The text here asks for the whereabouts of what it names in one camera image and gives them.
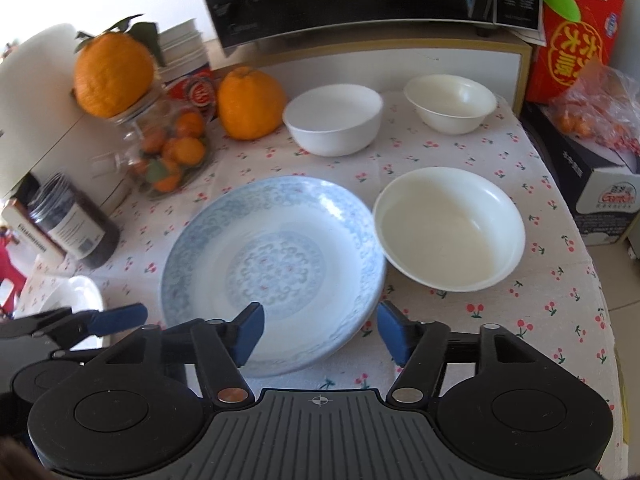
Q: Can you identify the red carton box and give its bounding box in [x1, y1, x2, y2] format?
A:
[525, 0, 628, 106]

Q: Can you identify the stack of white containers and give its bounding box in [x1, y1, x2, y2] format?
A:
[155, 19, 211, 83]

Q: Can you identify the white appliance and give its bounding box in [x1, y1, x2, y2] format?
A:
[0, 22, 131, 211]

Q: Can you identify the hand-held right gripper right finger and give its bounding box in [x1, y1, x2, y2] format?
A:
[376, 300, 541, 403]

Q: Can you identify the small white bowl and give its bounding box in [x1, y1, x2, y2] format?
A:
[403, 74, 498, 135]

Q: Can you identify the red label tub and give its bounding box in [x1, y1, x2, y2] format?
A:
[167, 67, 226, 121]

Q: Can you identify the dark jar with label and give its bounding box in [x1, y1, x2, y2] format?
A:
[2, 172, 121, 270]

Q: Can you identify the white flower print plate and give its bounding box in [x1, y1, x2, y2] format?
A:
[12, 275, 106, 352]

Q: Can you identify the large white bowl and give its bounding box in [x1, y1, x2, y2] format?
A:
[372, 166, 526, 292]

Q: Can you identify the deep white bowl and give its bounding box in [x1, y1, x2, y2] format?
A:
[282, 85, 384, 157]

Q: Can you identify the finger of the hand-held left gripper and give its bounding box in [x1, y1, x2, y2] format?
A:
[0, 304, 149, 356]

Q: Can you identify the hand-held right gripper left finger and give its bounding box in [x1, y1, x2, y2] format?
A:
[107, 302, 266, 406]

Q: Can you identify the cherry print tablecloth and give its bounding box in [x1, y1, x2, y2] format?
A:
[20, 67, 628, 471]

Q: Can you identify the blue patterned plate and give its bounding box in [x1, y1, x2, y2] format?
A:
[161, 176, 387, 378]

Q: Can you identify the black and white carton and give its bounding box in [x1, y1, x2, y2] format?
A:
[520, 102, 640, 261]

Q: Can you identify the plastic bag of oranges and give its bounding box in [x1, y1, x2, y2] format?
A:
[547, 65, 640, 176]

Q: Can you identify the glass jar of small oranges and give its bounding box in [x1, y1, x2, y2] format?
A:
[107, 85, 213, 201]

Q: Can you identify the large orange with leaves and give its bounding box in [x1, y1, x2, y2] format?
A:
[74, 15, 163, 120]

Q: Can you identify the red plastic object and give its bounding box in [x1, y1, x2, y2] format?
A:
[0, 232, 26, 321]

